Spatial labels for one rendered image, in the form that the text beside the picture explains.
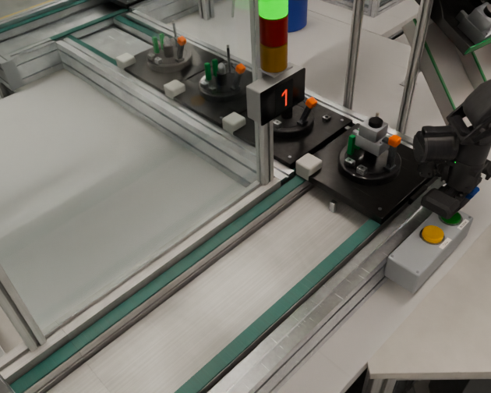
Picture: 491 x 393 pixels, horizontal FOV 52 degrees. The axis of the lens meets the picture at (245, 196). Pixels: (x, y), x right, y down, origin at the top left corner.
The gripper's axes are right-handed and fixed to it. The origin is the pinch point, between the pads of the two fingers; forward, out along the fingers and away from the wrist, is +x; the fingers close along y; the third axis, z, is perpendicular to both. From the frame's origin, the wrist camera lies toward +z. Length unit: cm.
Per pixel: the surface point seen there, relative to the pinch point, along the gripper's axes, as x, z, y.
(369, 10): 11, 81, -88
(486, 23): -24.8, 13.4, -25.6
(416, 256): 4.3, -0.9, 13.5
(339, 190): 3.4, 20.9, 9.5
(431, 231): 3.0, 0.0, 7.0
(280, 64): -27.1, 30.9, 18.4
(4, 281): -13, 35, 74
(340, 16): 14, 89, -80
